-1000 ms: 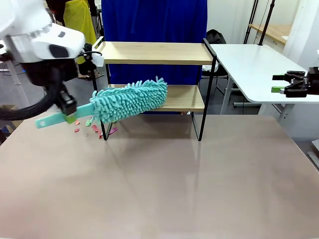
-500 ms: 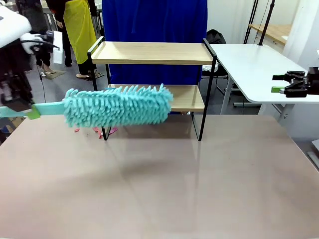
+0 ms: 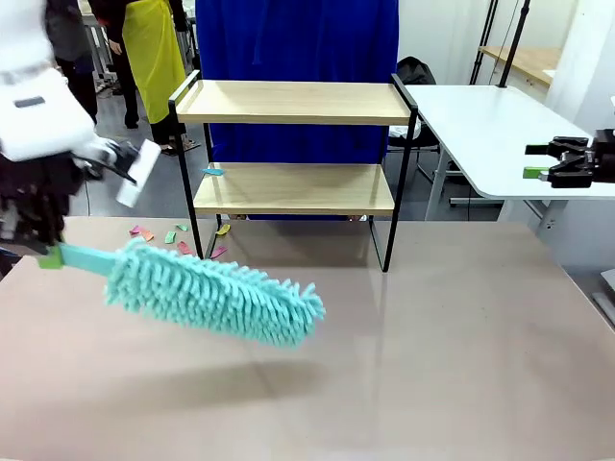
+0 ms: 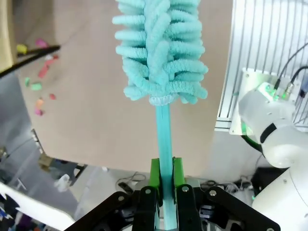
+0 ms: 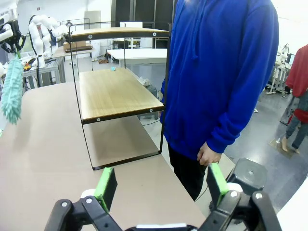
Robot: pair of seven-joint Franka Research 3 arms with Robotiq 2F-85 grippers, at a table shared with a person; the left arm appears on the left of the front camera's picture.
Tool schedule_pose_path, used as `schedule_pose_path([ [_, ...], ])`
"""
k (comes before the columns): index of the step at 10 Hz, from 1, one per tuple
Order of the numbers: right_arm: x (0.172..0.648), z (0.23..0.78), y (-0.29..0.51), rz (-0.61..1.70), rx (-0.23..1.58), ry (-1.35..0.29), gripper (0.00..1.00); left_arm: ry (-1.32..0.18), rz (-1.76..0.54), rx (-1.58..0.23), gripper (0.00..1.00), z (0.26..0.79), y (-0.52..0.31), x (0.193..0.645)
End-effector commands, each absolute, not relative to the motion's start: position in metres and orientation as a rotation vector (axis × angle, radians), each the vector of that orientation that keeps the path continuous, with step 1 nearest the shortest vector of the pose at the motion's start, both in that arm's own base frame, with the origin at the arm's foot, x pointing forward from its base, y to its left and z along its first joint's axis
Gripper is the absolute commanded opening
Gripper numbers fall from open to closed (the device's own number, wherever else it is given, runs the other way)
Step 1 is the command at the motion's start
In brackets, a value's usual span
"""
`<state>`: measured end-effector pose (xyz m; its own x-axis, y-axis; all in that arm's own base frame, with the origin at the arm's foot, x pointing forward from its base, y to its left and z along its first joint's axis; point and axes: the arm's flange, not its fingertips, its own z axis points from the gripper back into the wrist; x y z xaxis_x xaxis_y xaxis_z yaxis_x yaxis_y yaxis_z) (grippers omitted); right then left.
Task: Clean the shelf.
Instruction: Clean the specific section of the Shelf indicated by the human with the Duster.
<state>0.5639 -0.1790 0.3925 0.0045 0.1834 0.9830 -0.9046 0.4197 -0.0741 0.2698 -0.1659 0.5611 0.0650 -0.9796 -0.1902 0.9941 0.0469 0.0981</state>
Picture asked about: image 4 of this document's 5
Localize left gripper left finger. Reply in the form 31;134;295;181
69;157;161;231

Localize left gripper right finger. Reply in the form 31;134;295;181
172;156;281;231

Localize teal chenille duster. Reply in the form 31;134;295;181
112;0;209;231

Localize long red paper scrap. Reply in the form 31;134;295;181
38;60;52;78

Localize slotted aluminium mounting plate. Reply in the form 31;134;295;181
214;0;308;132

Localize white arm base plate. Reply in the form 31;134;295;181
229;67;286;135

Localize black connector cable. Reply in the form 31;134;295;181
274;43;308;87
287;66;308;87

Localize wooden shelf black metal frame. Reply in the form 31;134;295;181
0;0;61;79

